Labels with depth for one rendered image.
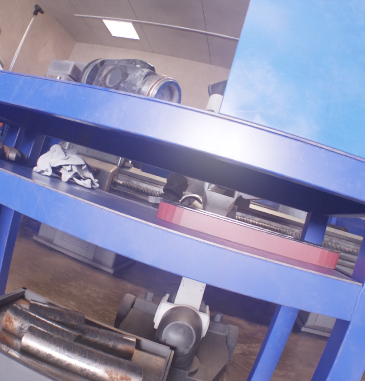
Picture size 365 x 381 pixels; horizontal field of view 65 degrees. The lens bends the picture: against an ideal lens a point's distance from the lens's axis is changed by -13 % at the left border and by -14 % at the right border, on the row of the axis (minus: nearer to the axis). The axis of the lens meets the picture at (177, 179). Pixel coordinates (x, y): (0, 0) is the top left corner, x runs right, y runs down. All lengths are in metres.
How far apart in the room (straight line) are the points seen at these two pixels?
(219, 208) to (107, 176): 1.24
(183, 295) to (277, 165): 0.92
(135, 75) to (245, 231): 0.39
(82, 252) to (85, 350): 1.96
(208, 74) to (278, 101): 5.83
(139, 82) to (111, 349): 0.69
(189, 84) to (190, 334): 5.58
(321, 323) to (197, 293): 1.59
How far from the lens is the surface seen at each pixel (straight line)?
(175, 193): 1.33
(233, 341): 1.57
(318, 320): 2.72
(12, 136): 1.25
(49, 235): 2.87
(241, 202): 2.48
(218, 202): 1.51
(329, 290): 0.52
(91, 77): 0.80
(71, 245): 2.76
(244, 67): 0.53
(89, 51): 7.30
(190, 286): 1.35
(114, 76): 0.73
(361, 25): 0.63
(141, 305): 1.55
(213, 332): 1.55
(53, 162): 0.90
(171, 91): 0.73
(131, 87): 0.69
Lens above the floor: 0.72
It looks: 3 degrees up
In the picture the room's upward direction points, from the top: 17 degrees clockwise
